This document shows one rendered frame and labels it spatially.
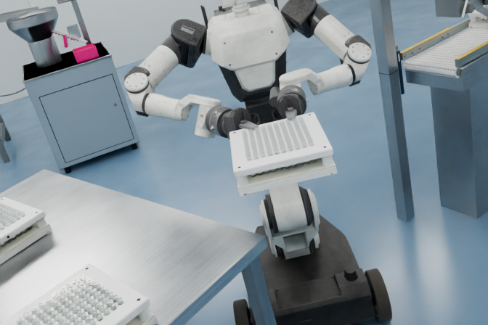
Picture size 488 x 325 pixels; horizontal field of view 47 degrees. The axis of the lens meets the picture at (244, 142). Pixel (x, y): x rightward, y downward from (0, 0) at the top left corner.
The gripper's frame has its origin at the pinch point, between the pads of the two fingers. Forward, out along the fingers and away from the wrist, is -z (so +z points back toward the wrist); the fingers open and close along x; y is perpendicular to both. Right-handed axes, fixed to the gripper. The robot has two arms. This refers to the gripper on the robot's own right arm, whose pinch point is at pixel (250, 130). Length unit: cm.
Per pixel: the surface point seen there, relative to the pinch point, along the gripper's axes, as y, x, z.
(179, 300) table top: 43, 18, -24
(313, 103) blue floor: -179, 96, 194
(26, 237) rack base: 61, 15, 35
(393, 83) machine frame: -98, 28, 36
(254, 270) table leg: 20.6, 26.4, -19.5
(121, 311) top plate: 56, 11, -26
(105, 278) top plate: 54, 11, -12
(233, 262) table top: 27.0, 18.2, -22.5
